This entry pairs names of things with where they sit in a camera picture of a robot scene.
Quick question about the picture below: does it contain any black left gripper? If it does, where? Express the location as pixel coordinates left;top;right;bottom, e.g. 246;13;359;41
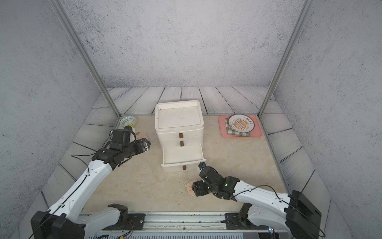
122;136;152;159

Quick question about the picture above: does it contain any patterned sticky pad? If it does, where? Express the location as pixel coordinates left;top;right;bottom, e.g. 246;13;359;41
185;180;197;197
136;132;148;140

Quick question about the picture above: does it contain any white bottom drawer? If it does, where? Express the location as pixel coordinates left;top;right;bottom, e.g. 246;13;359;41
161;144;206;172

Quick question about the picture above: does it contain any white drawer cabinet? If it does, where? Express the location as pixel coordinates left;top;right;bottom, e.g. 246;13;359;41
155;100;204;148

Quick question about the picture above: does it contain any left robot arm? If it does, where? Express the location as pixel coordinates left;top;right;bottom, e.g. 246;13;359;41
30;138;151;239

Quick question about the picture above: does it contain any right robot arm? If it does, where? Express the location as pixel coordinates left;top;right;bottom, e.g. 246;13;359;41
192;161;326;239

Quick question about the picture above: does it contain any small patterned bowl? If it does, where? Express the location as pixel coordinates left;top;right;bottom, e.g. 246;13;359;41
119;116;137;128

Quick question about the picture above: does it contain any green checkered cloth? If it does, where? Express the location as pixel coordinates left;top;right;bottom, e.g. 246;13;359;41
225;119;250;136

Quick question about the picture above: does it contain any white patterned plate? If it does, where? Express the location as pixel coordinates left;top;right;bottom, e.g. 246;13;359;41
228;114;255;133

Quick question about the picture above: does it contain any pink plastic tray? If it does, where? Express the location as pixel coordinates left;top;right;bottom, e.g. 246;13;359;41
218;115;263;138

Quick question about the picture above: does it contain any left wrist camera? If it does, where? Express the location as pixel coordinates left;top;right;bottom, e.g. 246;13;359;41
109;125;136;148

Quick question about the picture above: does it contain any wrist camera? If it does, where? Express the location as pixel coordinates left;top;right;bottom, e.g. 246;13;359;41
109;125;136;148
198;161;207;170

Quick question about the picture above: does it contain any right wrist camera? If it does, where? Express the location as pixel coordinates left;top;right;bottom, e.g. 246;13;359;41
198;161;207;170

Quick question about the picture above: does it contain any aluminium front rail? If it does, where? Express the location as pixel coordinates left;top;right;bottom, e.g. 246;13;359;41
53;210;317;239

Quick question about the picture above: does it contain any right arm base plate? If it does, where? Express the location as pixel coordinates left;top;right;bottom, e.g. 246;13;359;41
221;203;268;230

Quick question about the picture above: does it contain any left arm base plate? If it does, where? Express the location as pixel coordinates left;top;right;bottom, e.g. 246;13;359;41
103;214;146;231

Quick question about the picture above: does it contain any aluminium frame post left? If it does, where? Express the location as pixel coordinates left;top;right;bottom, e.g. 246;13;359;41
49;0;121;118

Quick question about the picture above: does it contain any aluminium frame post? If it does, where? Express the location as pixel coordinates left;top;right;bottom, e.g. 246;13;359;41
49;0;121;118
258;0;314;118

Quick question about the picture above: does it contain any aluminium frame post right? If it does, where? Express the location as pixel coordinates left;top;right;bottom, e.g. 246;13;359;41
258;0;314;118

